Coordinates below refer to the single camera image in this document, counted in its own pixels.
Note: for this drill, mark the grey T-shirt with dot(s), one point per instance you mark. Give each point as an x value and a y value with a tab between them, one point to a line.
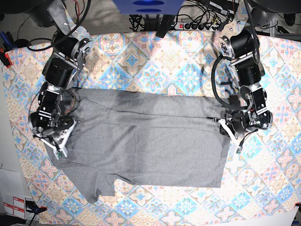
143	139

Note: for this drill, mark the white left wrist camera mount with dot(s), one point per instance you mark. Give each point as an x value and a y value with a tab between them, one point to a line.
236	142

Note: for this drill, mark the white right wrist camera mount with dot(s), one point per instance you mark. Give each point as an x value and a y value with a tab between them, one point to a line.
56	137

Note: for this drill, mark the blue box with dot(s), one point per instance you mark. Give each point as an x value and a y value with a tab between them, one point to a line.
132	7

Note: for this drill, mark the colourful patterned tablecloth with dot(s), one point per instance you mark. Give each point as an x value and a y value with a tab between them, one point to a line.
264	180

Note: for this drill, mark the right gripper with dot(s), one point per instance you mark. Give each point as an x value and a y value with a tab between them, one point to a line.
44	128

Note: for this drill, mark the white box red labels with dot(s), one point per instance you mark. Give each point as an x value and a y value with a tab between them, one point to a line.
12	193

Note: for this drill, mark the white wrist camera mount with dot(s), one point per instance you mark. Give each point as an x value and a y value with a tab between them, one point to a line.
236	142
56	137

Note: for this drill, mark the red clamp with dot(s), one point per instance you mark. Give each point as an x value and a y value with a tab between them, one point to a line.
5	59

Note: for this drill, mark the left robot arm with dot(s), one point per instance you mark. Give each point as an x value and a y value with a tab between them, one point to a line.
242	51

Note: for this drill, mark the white power strip red switch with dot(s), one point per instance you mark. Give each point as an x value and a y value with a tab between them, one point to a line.
190	26

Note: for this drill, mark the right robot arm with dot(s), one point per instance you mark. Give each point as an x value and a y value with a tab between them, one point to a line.
68	58

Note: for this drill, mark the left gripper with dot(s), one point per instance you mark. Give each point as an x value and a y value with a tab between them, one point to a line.
237	123

